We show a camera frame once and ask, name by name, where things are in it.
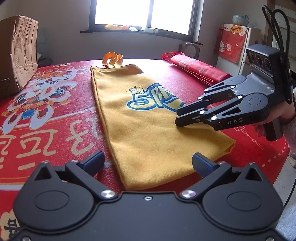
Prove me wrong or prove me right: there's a brown cardboard box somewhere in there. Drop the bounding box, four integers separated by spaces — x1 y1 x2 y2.
0 15 39 100

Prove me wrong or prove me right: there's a red printed table mat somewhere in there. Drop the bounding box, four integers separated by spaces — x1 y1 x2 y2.
0 59 290 241

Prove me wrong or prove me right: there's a yellow packet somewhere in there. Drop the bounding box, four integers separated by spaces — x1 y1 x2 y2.
104 24 130 30

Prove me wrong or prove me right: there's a dark chair with cushion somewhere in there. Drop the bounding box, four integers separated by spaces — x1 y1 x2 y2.
37 52 53 67

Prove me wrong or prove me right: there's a person's right hand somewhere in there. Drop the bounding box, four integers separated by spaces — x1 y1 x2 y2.
254 100 296 138

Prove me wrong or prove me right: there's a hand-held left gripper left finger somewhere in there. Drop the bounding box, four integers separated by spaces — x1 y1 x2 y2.
33 150 118 200

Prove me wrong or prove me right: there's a dark framed window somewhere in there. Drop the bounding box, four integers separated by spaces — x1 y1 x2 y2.
80 0 204 44

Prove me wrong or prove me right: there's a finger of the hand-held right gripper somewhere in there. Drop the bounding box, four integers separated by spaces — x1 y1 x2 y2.
175 95 247 127
177 81 234 117

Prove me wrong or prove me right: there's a beige round fan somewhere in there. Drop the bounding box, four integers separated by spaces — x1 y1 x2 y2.
180 42 200 59

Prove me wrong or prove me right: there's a red folded shopping bag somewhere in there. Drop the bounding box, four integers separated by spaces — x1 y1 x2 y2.
161 52 232 87

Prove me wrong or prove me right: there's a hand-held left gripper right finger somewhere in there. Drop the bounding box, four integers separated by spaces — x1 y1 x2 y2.
180 152 264 200

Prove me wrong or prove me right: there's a yellow cartoon shopping bag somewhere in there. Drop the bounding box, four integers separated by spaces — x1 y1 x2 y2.
90 52 236 191

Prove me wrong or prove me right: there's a pale green bowl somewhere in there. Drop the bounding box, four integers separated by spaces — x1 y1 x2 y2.
232 14 250 25

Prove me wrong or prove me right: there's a white fridge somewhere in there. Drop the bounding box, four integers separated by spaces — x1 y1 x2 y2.
216 23 264 76

